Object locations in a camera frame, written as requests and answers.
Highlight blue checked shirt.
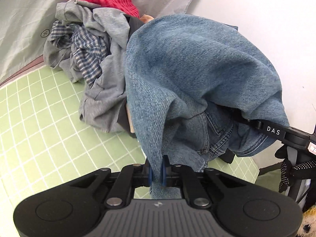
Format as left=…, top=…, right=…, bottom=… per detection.
left=50, top=20, right=110, bottom=87

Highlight black dotted gloved hand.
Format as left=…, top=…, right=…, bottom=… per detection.
left=275, top=145, right=315, bottom=193

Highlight grey crumpled garment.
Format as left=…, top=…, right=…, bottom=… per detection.
left=43, top=0, right=130, bottom=133

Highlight blue denim jeans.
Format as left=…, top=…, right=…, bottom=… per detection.
left=137, top=14, right=289, bottom=199

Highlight beige garment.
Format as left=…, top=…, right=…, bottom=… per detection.
left=139, top=14, right=154, bottom=24

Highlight black garment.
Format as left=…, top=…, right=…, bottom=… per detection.
left=117, top=14, right=144, bottom=138

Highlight grey carrot print sheet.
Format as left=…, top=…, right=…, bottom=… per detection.
left=1, top=0, right=192, bottom=82

